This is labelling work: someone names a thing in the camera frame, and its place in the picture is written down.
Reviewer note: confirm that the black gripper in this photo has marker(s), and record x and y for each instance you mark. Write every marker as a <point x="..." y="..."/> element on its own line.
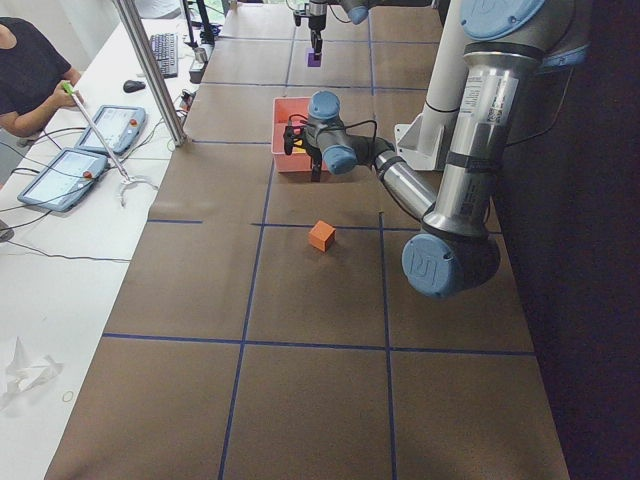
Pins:
<point x="314" y="154"/>
<point x="316" y="21"/>

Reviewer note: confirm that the purple foam block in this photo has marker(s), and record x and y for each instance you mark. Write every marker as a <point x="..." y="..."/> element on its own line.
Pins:
<point x="313" y="59"/>

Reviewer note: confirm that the orange foam block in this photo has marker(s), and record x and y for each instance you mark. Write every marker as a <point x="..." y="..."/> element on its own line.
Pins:
<point x="321" y="236"/>

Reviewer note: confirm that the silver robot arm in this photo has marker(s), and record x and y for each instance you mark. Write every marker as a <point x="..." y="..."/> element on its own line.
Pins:
<point x="509" y="42"/>

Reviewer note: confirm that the pink plastic bin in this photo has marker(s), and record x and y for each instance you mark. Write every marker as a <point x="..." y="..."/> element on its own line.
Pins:
<point x="285" y="108"/>

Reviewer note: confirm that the small metal cup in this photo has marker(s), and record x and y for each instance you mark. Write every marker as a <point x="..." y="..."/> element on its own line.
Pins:
<point x="200" y="54"/>

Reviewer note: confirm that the lower orange black connector box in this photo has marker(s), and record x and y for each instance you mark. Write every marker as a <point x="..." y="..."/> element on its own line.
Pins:
<point x="186" y="100"/>

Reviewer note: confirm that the black keyboard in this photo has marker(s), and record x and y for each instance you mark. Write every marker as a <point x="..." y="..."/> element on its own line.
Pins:
<point x="164" y="47"/>

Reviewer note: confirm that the upper blue teach pendant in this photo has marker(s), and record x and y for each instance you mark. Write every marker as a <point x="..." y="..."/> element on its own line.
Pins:
<point x="120" y="127"/>

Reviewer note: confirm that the blue teach pendant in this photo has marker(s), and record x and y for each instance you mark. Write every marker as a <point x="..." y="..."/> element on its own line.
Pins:
<point x="64" y="182"/>
<point x="120" y="127"/>

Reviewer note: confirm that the long reacher grabber stick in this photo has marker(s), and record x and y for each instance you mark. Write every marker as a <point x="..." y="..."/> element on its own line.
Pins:
<point x="127" y="181"/>

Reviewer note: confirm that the black computer mouse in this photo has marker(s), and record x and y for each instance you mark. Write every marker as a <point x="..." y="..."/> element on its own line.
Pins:
<point x="131" y="86"/>

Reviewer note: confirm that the lower blue teach pendant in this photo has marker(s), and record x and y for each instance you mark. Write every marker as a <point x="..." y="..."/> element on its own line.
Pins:
<point x="64" y="182"/>

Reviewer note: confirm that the seated person in black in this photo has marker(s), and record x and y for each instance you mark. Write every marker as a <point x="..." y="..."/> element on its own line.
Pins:
<point x="33" y="75"/>

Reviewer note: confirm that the crumpled white paper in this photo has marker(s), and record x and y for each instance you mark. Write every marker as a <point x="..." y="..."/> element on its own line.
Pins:
<point x="22" y="372"/>

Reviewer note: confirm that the white pedestal column base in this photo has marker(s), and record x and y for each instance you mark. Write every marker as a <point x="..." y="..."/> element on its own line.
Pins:
<point x="425" y="142"/>

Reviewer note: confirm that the aluminium frame post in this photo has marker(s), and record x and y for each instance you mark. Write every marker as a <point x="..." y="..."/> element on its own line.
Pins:
<point x="134" y="27"/>

